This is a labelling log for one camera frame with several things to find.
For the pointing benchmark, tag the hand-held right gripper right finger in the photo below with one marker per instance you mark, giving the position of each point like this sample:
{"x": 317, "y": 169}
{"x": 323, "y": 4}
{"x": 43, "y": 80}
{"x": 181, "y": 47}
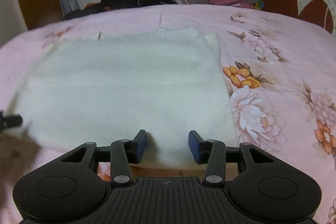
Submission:
{"x": 194, "y": 146}

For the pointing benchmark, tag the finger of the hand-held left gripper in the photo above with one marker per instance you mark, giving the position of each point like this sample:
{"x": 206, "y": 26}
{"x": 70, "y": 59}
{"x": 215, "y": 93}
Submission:
{"x": 12, "y": 120}

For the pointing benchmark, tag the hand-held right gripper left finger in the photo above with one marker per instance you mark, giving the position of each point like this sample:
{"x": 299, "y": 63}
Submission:
{"x": 141, "y": 145}

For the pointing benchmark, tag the white knitted sweater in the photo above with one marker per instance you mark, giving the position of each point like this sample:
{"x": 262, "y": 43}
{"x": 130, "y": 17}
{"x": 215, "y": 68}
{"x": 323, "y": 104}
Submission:
{"x": 126, "y": 82}

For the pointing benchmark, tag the pile of black clothes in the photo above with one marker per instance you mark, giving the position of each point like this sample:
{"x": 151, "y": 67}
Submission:
{"x": 123, "y": 1}

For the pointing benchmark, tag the pink floral bed sheet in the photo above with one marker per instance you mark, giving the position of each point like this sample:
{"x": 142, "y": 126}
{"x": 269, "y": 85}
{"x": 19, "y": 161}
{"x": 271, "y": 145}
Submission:
{"x": 275, "y": 121}

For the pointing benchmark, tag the striped cloth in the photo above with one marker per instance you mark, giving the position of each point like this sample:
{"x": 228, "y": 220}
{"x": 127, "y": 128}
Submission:
{"x": 183, "y": 1}

